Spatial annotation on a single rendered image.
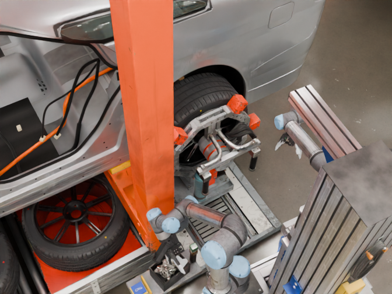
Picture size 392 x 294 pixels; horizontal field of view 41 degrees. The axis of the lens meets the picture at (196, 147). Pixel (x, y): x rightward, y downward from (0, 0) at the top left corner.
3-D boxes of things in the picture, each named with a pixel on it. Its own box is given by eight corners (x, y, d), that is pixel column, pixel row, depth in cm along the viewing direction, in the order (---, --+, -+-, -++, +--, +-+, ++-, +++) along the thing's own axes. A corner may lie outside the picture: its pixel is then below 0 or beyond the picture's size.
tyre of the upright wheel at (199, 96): (129, 105, 298) (149, 162, 355) (149, 135, 287) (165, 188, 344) (226, 53, 312) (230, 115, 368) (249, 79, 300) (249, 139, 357)
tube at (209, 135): (210, 134, 307) (212, 123, 299) (228, 158, 298) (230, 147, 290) (185, 146, 302) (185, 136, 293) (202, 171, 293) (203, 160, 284)
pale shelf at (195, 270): (188, 249, 325) (188, 248, 322) (202, 272, 317) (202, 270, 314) (125, 284, 311) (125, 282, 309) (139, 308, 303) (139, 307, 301)
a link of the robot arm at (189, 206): (253, 213, 221) (184, 189, 259) (236, 230, 216) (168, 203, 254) (262, 233, 226) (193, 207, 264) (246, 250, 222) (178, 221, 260)
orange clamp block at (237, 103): (233, 105, 311) (241, 94, 307) (240, 114, 307) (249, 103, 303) (225, 105, 306) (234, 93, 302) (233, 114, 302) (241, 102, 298)
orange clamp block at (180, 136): (182, 128, 299) (172, 125, 291) (189, 137, 295) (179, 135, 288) (174, 136, 301) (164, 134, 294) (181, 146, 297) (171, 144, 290)
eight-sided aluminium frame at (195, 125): (238, 146, 352) (247, 93, 308) (244, 154, 349) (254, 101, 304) (168, 181, 335) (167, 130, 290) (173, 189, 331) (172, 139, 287)
